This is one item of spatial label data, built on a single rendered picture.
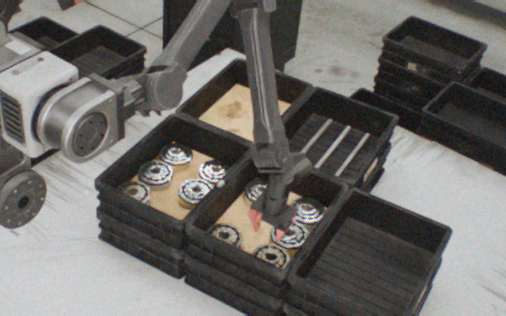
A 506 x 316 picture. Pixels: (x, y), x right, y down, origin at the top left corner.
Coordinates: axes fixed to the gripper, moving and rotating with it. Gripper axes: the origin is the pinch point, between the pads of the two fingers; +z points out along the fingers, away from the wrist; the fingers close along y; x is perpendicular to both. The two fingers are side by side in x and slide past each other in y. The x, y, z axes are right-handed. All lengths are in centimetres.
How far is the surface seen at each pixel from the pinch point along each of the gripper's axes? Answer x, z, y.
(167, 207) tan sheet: -3.8, 13.8, 32.6
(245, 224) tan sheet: -10.9, 12.2, 11.0
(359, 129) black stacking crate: -71, 9, 3
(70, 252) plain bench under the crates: 16, 29, 51
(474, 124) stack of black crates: -150, 39, -23
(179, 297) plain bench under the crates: 11.5, 26.4, 16.3
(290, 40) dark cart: -199, 67, 86
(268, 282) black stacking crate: 7.1, 8.1, -5.8
